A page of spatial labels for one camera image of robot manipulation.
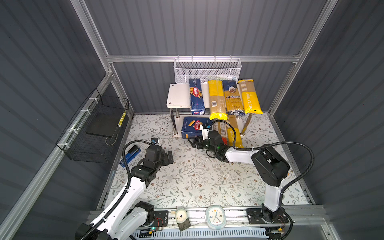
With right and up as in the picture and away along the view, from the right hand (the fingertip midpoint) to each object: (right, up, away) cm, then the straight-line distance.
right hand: (193, 139), depth 90 cm
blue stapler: (-38, -8, +4) cm, 39 cm away
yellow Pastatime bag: (+32, +14, +19) cm, 40 cm away
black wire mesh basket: (-49, +3, -18) cm, 53 cm away
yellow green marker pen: (-39, +11, -10) cm, 42 cm away
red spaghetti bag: (+20, +7, +9) cm, 23 cm away
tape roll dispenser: (-5, -35, -22) cm, 42 cm away
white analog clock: (+11, -36, -18) cm, 42 cm away
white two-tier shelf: (-8, +21, -11) cm, 25 cm away
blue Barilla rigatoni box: (-2, +8, +6) cm, 10 cm away
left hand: (-17, -7, -9) cm, 20 cm away
